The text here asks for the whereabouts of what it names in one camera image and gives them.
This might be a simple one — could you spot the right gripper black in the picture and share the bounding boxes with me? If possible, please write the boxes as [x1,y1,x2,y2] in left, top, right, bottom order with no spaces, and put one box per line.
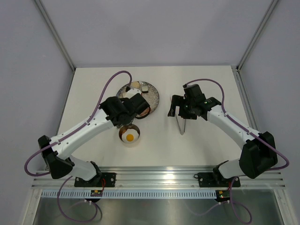
[168,95,197,120]

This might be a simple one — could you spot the stainless steel tongs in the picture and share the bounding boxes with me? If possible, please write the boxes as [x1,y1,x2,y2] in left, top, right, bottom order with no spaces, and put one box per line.
[175,115,186,135]

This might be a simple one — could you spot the stainless steel bowl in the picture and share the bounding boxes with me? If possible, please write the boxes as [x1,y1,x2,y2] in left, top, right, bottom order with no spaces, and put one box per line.
[119,124,140,147]

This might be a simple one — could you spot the fried egg toy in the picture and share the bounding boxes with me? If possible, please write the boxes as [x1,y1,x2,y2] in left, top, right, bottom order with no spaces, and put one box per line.
[121,133,139,143]

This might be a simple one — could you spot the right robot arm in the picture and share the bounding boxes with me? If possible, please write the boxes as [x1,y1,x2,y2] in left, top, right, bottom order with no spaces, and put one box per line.
[179,84,278,186]

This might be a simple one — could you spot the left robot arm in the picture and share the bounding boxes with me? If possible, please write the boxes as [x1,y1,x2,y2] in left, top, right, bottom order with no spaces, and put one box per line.
[38,93,150,187]

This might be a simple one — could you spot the bacon slice toy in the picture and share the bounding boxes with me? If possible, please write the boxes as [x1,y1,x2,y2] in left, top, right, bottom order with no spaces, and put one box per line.
[137,108,150,118]

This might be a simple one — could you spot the silver patterned plate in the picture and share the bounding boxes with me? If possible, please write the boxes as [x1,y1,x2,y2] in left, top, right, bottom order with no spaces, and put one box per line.
[116,81,161,119]

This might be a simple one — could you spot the sushi roll toy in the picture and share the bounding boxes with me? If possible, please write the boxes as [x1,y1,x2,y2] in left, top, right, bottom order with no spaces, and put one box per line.
[141,86,149,93]

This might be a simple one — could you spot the beige round bun toy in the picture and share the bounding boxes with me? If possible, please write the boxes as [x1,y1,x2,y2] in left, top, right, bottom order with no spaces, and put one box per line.
[131,81,141,89]

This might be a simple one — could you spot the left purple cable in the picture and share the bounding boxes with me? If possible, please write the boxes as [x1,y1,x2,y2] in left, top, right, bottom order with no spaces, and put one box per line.
[24,70,132,222]

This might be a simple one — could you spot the right aluminium frame post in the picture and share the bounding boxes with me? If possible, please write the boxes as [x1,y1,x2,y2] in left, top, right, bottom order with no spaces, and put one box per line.
[236,0,282,71]

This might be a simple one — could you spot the aluminium frame post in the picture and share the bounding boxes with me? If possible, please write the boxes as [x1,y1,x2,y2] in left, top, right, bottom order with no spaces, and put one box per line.
[33,0,76,73]
[236,0,282,71]

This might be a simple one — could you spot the aluminium front rail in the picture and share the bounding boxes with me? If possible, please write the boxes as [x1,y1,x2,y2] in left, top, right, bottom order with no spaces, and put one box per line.
[31,165,286,189]

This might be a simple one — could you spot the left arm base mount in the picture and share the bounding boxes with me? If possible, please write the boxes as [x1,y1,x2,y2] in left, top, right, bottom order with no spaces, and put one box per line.
[74,172,116,188]

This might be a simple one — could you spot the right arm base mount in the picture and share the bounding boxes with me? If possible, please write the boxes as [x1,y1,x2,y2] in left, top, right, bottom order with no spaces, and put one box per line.
[193,172,241,188]

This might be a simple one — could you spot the white slotted cable duct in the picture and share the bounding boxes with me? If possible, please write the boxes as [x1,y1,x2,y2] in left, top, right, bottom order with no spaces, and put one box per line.
[41,189,217,199]

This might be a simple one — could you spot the left aluminium frame post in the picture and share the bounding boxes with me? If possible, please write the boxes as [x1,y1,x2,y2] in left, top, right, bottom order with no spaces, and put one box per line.
[33,0,76,73]

